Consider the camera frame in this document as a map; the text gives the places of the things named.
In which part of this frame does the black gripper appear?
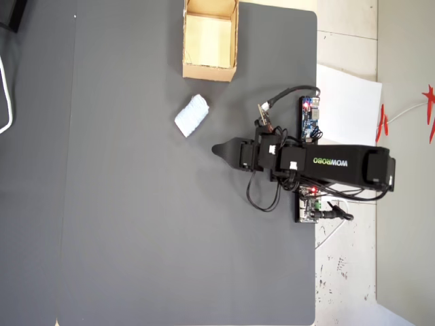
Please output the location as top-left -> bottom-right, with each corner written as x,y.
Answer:
211,137 -> 262,172

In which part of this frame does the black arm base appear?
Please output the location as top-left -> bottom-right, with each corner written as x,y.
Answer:
269,166 -> 302,192

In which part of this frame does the open cardboard box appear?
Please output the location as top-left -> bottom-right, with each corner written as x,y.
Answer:
182,0 -> 240,82

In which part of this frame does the blue circuit board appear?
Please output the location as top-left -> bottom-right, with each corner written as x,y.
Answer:
298,96 -> 322,145

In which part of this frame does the green terminal motor driver board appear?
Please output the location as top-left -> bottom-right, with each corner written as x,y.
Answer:
294,185 -> 324,224

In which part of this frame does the large grey mat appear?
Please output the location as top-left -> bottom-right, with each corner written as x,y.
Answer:
55,0 -> 318,326

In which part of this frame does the black power plug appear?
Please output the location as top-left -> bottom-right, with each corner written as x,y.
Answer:
318,202 -> 355,222

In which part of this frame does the white paper sheet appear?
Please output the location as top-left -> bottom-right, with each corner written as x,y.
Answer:
315,64 -> 383,154

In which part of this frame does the dark grey mat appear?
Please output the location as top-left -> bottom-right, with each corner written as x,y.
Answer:
0,0 -> 77,326

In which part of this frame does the black device corner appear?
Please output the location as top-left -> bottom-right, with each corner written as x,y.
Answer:
0,0 -> 29,34

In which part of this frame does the small wrist camera board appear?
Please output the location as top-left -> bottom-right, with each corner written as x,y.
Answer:
256,103 -> 275,132

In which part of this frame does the black servo cable loop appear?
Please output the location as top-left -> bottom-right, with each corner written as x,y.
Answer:
247,168 -> 283,213

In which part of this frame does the black camera USB cable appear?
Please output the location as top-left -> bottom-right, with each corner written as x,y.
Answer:
266,85 -> 322,111

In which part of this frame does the white power cable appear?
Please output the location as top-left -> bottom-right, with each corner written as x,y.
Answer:
314,196 -> 351,251

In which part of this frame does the thin white cable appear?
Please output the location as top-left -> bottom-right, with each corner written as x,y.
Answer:
386,101 -> 430,125

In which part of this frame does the thick white cable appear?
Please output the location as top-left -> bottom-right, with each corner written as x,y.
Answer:
0,55 -> 15,134

